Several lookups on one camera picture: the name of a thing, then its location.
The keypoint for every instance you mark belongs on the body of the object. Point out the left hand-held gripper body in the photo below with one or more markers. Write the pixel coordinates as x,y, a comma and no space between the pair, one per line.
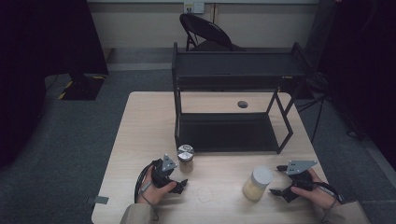
165,172

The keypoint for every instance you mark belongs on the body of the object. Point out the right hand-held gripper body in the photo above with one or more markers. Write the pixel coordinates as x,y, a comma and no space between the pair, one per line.
300,179

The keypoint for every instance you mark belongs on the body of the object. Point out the glass jar with white lid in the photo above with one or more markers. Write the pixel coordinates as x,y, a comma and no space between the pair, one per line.
258,183

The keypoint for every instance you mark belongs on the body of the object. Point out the glass jar with silver lid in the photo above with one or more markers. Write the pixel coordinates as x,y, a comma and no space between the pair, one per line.
186,154

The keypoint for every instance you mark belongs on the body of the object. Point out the black metal shelf rack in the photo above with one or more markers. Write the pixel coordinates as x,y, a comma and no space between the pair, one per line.
227,132

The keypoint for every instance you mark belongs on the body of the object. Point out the person's left hand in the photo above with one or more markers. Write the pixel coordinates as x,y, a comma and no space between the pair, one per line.
152,194

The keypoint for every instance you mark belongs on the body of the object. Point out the person's right hand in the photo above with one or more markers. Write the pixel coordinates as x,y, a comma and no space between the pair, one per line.
320,196

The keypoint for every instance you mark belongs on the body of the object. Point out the grey tape strip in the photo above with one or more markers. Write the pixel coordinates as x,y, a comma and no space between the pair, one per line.
101,199

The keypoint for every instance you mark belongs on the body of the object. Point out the black tripod stand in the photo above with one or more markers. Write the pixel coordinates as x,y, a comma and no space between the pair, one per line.
317,93

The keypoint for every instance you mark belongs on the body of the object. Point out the black stand base yellow tape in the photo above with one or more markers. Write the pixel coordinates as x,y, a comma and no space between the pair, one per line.
82,88

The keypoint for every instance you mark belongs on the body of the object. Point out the black curtain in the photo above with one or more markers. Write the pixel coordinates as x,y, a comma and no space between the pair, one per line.
37,62
364,62

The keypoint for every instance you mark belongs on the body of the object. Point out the black folding chair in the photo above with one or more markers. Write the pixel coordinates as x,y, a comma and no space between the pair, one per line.
205,29

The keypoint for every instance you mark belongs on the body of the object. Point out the white wall socket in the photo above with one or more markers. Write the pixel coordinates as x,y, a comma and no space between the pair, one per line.
193,7

